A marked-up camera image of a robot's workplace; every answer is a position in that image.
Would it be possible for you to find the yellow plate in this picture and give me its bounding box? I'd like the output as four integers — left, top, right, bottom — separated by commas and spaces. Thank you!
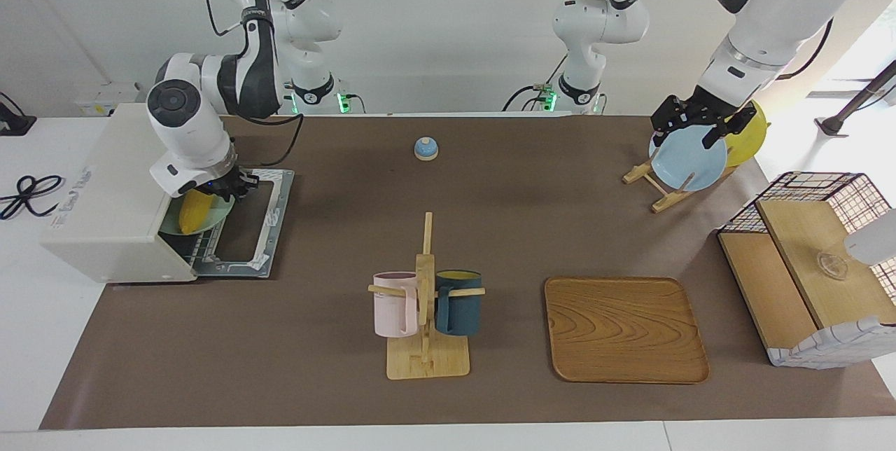
724, 101, 769, 169

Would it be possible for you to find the cream toaster oven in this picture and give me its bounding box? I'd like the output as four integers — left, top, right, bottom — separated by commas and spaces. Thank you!
41, 102, 242, 284

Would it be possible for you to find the pale green plate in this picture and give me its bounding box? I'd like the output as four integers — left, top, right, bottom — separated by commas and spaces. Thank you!
160, 192, 236, 235

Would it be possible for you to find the clear glass cup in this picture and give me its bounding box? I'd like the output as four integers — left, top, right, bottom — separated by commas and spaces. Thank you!
815, 251, 852, 281

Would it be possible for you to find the black clamp block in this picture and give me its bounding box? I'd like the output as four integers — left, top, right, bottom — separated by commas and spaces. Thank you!
0, 92, 37, 137

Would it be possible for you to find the black stand pole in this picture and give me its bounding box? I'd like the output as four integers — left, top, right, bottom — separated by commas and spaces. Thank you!
815, 59, 896, 137

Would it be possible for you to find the wire basket wooden shelf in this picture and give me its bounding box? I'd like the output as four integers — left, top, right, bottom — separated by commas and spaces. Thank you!
717, 171, 896, 369

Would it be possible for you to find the wooden plate rack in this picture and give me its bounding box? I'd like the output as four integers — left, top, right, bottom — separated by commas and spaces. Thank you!
623, 155, 740, 214

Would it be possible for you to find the wooden mug tree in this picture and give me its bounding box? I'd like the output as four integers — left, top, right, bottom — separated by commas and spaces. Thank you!
367, 211, 486, 380

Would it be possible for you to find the dark blue mug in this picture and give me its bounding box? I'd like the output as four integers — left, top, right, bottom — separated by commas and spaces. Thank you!
434, 270, 484, 337

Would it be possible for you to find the black looped cable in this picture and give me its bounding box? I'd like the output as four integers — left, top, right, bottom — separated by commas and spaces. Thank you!
0, 174, 65, 221

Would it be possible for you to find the white rounded object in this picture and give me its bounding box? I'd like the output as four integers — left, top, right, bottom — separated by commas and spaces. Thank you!
843, 209, 896, 267

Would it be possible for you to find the yellow corn cob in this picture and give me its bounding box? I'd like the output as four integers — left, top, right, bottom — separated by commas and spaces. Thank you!
178, 190, 211, 235

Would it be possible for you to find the metal wire oven rack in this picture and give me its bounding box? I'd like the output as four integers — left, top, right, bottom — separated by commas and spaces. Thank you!
164, 223, 233, 274

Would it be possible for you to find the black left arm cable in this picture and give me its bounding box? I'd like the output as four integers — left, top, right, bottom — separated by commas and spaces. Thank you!
591, 0, 883, 82

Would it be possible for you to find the white wall socket box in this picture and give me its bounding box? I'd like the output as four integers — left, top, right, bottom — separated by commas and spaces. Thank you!
73, 83, 142, 117

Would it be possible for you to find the glass oven door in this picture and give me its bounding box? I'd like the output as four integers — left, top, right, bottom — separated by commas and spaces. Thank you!
192, 169, 295, 279

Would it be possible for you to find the black base cable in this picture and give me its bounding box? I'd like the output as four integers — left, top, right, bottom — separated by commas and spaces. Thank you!
503, 52, 569, 113

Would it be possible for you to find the brown table mat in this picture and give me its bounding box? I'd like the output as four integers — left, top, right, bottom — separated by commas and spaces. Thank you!
38, 113, 896, 431

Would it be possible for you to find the wooden serving tray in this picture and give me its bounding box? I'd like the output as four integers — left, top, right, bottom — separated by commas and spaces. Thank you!
545, 277, 710, 384

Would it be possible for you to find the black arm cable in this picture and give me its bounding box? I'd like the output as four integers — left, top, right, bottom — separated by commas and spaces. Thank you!
203, 0, 306, 166
591, 0, 883, 82

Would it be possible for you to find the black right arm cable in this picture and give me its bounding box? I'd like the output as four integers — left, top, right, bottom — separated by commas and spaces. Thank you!
203, 0, 306, 166

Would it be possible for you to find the pink mug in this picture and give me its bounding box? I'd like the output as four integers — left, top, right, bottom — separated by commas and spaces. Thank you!
372, 271, 421, 338

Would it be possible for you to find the light blue plate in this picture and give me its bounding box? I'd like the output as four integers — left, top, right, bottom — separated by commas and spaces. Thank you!
648, 125, 729, 193

